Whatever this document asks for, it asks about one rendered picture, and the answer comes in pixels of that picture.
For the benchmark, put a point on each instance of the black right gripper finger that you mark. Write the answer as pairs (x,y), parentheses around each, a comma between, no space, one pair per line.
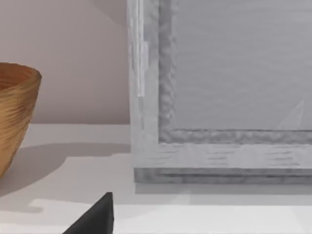
(101,217)

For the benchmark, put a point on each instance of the brown woven basket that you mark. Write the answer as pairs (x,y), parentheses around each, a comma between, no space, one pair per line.
(17,112)

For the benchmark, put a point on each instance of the grey cabinet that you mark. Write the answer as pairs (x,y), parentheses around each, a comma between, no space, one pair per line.
(219,97)

